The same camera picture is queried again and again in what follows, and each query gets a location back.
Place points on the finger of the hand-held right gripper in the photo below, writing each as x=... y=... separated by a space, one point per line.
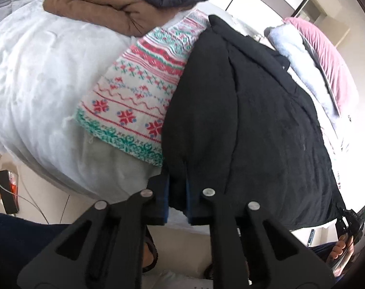
x=342 y=221

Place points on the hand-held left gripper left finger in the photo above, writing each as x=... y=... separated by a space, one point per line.
x=158 y=204

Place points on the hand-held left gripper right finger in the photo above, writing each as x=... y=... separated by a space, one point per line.
x=197 y=207

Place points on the black coat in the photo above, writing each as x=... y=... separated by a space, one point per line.
x=245 y=126

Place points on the person's right hand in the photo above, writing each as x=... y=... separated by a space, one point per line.
x=340 y=248

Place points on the blue box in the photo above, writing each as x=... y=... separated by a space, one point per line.
x=311 y=237

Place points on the person's right leg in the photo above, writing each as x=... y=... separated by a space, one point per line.
x=321 y=253

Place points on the person's leg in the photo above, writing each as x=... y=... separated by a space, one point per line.
x=13 y=246
x=321 y=253

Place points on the dark slipper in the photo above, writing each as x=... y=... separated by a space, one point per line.
x=149 y=253

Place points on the patterned knit blanket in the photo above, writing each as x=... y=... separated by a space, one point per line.
x=140 y=96

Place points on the person's left leg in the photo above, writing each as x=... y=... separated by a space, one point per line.
x=13 y=246

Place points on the black device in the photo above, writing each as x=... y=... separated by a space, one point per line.
x=7 y=192

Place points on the pink velvet pillow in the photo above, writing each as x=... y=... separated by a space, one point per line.
x=333 y=63

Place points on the light blue fleece blanket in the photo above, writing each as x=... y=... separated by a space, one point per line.
x=302 y=66

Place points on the brown folded garment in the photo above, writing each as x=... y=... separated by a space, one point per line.
x=95 y=9

